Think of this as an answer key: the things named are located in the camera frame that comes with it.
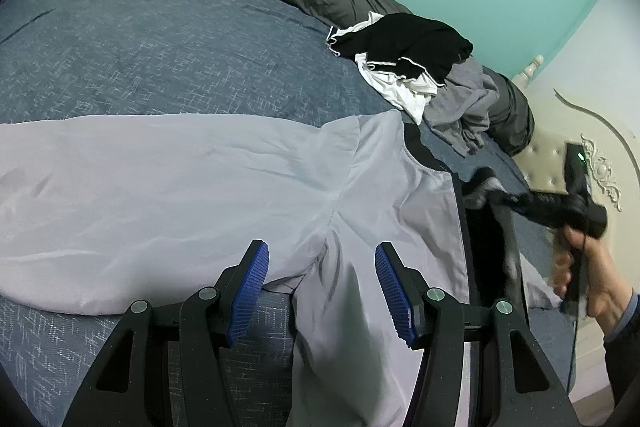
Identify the black and white ruffled garment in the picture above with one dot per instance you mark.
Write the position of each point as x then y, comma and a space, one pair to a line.
415, 42

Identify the light grey jacket black lining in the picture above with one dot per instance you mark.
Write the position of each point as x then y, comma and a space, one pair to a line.
200, 187

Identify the person's right hand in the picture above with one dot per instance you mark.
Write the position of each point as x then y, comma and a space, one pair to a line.
605, 277

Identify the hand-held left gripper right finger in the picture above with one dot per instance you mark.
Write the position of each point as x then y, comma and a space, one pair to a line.
395, 292

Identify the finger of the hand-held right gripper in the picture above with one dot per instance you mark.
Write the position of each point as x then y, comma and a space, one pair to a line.
512, 201

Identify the bed with blue sheet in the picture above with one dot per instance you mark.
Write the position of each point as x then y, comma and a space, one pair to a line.
150, 57

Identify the cream tufted headboard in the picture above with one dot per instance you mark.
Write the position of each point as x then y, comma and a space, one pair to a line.
545, 167

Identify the grey sweater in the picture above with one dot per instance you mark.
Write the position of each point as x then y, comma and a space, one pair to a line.
465, 107

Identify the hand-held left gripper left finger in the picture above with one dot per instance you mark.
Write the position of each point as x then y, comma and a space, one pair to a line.
247, 292

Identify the person's right forearm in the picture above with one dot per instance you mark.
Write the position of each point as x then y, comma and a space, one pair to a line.
625, 357

